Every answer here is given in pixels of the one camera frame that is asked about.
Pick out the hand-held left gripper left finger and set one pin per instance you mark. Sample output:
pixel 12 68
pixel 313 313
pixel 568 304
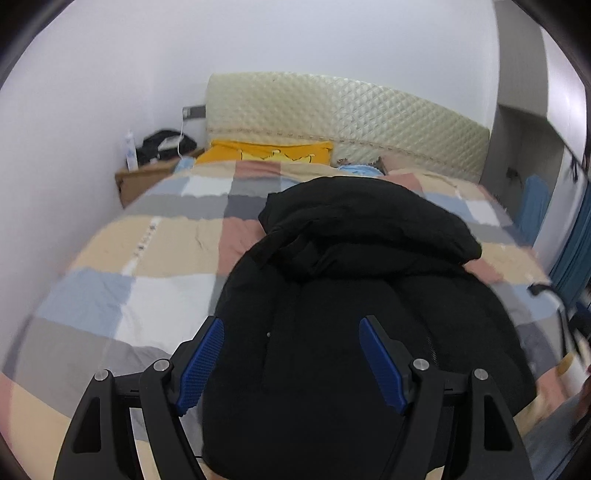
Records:
pixel 201 364

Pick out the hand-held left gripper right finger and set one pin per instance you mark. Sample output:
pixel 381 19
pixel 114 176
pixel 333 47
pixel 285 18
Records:
pixel 383 364

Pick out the black puffer jacket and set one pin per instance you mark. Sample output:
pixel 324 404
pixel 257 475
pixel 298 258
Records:
pixel 346 258

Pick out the checkered quilt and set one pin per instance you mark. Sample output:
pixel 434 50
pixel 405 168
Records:
pixel 138 258

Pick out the person's grey trousers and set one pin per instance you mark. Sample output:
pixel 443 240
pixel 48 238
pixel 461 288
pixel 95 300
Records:
pixel 549 443

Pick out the wooden nightstand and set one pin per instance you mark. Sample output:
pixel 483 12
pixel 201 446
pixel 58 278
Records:
pixel 138 184

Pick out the white flat item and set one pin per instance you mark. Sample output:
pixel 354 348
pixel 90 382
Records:
pixel 577 374

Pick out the light blue cloth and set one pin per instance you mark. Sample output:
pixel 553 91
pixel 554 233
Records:
pixel 362 170

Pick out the pink pillow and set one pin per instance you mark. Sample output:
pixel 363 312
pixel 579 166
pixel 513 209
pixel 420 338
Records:
pixel 401 165

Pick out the yellow pillow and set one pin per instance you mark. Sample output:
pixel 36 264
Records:
pixel 258 151

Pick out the blue curtain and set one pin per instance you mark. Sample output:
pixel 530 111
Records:
pixel 572 249

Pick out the blue hanging towel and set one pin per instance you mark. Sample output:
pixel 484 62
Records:
pixel 535 203

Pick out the black bag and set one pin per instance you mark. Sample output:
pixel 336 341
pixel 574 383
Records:
pixel 150 147

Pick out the white plastic bottle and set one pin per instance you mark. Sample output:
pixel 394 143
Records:
pixel 131 152

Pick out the cream quilted headboard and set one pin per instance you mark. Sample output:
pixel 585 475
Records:
pixel 346 115

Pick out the grey and white wardrobe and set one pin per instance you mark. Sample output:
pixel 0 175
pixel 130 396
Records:
pixel 521 55

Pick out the dark wall socket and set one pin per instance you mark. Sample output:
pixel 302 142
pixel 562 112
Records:
pixel 511 174

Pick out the grey wall socket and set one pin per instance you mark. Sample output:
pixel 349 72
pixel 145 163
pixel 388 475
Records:
pixel 194 111

